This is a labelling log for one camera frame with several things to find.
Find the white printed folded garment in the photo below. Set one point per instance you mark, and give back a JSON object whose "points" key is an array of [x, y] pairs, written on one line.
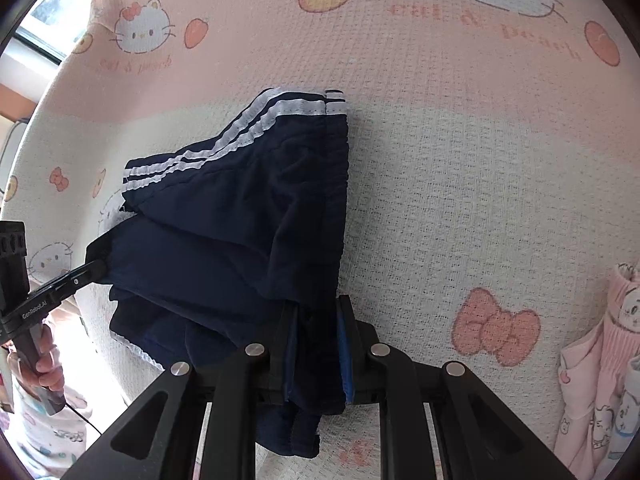
{"points": [[620, 430]]}

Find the person's left hand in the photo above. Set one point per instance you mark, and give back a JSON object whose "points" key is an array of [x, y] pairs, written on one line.
{"points": [[47, 365]]}

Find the navy shorts with white stripes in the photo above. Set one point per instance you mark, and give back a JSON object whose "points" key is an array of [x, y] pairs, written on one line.
{"points": [[225, 220]]}

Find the person's printed pajamas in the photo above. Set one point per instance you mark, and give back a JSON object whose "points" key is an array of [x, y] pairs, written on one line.
{"points": [[45, 435]]}

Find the pink and cream printed blanket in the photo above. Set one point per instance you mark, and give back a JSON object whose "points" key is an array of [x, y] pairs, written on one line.
{"points": [[450, 160]]}

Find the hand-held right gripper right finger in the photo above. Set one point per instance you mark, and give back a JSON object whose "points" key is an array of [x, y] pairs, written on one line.
{"points": [[344, 350]]}

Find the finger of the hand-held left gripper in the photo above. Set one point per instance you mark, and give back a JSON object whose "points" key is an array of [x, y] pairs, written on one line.
{"points": [[75, 280]]}

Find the pink printed folded garment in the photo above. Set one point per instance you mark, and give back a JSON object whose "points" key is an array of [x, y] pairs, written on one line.
{"points": [[590, 375]]}

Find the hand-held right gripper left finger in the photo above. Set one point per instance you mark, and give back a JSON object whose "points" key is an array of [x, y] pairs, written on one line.
{"points": [[287, 340]]}

